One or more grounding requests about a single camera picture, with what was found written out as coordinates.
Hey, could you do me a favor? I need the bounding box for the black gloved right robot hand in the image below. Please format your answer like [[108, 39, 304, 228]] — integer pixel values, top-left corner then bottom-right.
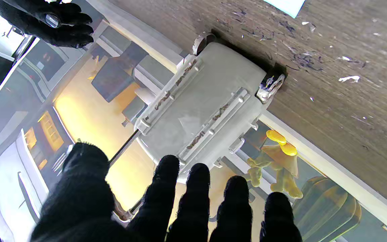
[[0, 0, 94, 48]]

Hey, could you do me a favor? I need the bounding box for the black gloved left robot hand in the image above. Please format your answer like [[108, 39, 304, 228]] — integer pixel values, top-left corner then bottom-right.
[[29, 142, 303, 242]]

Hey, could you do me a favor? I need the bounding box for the small beige toy suitcase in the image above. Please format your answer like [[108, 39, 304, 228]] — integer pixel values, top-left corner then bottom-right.
[[108, 32, 286, 222]]

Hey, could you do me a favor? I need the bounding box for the teal paper luggage tag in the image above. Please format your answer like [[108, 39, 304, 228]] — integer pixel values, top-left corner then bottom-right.
[[263, 0, 306, 18]]

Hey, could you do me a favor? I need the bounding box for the yellow-brown coral ornament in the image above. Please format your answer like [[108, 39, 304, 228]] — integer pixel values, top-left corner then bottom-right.
[[247, 141, 303, 199]]

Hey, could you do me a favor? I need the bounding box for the small orange oval fruit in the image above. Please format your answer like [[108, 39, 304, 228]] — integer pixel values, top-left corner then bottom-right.
[[280, 143, 298, 156], [266, 130, 287, 145]]

